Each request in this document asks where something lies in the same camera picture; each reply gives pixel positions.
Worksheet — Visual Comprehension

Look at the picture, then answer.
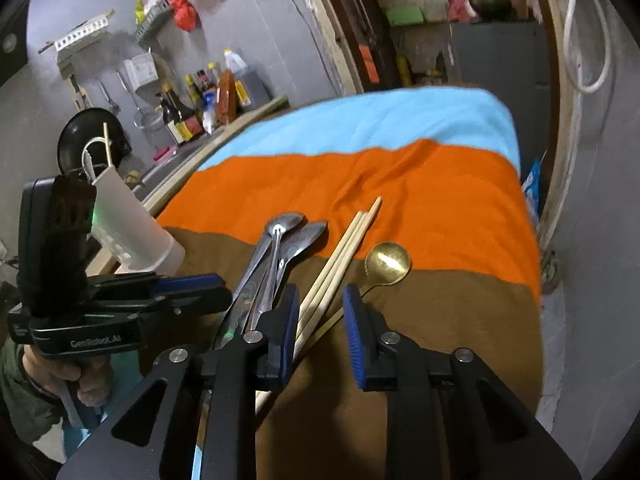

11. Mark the pink cloth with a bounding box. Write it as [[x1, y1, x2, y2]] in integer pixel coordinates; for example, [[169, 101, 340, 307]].
[[446, 0, 474, 24]]

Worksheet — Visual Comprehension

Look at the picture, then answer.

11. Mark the wire wall rack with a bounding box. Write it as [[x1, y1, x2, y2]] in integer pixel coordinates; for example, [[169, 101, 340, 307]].
[[134, 0, 177, 44]]

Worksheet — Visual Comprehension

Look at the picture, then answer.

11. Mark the person's left forearm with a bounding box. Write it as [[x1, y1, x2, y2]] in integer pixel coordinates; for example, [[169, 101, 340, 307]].
[[0, 337, 66, 443]]

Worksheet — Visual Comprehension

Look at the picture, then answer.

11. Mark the silver metal spoon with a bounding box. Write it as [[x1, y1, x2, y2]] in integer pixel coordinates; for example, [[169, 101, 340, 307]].
[[215, 212, 307, 351], [247, 221, 329, 333]]

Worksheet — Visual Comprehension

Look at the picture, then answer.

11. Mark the white bottle blue label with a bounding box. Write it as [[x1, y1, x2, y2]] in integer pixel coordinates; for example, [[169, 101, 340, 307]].
[[201, 92, 219, 134]]

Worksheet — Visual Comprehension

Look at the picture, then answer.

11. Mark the metal strainer ladle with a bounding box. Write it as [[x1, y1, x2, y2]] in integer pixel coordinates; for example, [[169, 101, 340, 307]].
[[117, 70, 166, 132]]

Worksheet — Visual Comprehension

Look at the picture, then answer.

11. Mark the black wok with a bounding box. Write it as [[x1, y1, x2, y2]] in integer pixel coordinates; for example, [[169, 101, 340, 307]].
[[56, 107, 133, 177]]

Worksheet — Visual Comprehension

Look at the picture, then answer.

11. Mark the white carton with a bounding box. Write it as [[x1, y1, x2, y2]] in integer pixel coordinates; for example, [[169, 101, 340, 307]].
[[124, 54, 157, 87]]

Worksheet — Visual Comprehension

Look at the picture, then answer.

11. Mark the striped blue orange brown cloth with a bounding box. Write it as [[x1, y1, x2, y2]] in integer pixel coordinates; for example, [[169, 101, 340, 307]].
[[62, 87, 544, 480]]

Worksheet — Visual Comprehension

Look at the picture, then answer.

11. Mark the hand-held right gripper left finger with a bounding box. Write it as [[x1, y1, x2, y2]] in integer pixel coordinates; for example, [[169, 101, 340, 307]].
[[55, 282, 301, 480]]

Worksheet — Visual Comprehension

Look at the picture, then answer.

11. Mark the white hose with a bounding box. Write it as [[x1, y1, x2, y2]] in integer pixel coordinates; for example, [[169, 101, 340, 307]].
[[561, 0, 614, 95]]

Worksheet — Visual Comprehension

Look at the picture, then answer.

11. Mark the blue white packet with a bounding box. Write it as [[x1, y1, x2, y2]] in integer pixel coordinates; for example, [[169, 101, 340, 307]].
[[521, 159, 544, 212]]

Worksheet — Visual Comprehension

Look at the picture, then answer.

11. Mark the white curved handle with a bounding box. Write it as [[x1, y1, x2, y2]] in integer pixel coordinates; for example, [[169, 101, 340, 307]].
[[81, 136, 110, 181]]

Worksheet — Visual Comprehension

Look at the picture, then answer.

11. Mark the white perforated metal bracket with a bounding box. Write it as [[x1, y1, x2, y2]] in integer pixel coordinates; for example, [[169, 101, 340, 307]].
[[39, 9, 116, 54]]

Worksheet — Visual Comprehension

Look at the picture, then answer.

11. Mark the red plastic bag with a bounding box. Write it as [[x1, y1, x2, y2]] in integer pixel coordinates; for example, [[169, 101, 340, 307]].
[[171, 0, 202, 32]]

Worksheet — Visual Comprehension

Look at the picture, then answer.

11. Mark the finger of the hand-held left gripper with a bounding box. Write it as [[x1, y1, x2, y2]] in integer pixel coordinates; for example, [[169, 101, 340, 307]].
[[90, 272, 223, 302], [95, 285, 233, 321]]

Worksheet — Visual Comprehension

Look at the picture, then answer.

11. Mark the black bowl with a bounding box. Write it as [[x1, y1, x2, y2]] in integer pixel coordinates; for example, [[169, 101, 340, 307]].
[[466, 0, 512, 19]]

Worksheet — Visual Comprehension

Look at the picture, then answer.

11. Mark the grey cabinet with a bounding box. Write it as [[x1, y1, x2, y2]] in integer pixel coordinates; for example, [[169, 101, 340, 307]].
[[449, 19, 551, 97]]

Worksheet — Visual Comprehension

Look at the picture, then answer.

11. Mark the gold metal spoon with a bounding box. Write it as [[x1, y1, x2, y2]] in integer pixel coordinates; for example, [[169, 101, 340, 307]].
[[300, 242, 412, 353]]

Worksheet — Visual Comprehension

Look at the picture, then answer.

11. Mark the dark soy sauce bottle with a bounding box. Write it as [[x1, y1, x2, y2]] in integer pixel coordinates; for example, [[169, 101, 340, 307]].
[[159, 84, 195, 145]]

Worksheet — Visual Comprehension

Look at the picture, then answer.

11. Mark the white plastic utensil holder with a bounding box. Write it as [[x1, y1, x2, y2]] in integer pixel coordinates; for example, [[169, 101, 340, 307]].
[[90, 165, 187, 276]]

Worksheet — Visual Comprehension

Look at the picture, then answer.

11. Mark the clear oil jug yellow cap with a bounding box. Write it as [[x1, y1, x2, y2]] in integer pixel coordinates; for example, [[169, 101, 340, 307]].
[[222, 48, 249, 77]]

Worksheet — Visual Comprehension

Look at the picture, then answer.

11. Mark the person's left hand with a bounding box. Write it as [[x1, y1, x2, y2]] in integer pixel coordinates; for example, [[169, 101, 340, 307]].
[[22, 352, 114, 430]]

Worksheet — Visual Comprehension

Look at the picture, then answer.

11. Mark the green box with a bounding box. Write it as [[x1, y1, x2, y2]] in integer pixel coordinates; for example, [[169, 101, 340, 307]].
[[386, 6, 426, 27]]

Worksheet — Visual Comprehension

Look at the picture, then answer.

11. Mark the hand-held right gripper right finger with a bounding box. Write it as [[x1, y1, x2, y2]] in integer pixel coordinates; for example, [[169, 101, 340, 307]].
[[342, 283, 583, 480]]

